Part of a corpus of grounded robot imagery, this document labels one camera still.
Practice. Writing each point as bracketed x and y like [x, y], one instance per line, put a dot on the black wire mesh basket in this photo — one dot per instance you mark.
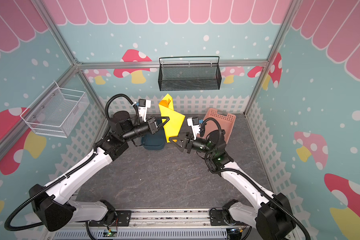
[195, 73]

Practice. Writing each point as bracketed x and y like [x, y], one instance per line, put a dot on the yellow paper napkin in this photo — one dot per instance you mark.
[173, 126]

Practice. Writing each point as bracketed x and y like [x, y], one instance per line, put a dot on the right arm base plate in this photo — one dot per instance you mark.
[221, 217]

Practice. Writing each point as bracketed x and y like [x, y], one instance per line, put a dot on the white slotted cable duct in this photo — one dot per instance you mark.
[160, 234]

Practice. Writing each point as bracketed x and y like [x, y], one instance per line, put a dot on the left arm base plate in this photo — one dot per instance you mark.
[121, 218]

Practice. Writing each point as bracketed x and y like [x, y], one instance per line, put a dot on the dark teal plastic tub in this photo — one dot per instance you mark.
[154, 142]

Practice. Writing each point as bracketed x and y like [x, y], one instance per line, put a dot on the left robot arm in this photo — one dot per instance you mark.
[52, 202]

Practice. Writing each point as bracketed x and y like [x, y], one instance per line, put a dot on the pink perforated plastic basket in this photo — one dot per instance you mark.
[225, 120]

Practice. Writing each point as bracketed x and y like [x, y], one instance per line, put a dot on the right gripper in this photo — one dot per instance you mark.
[187, 143]

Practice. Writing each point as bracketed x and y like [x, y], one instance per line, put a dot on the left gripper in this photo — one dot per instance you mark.
[152, 124]

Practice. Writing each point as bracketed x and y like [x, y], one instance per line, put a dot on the aluminium front rail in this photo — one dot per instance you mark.
[141, 218]

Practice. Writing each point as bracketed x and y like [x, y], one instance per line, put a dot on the white wire mesh basket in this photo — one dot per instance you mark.
[56, 111]

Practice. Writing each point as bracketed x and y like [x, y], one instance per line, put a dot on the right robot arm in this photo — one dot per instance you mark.
[270, 214]

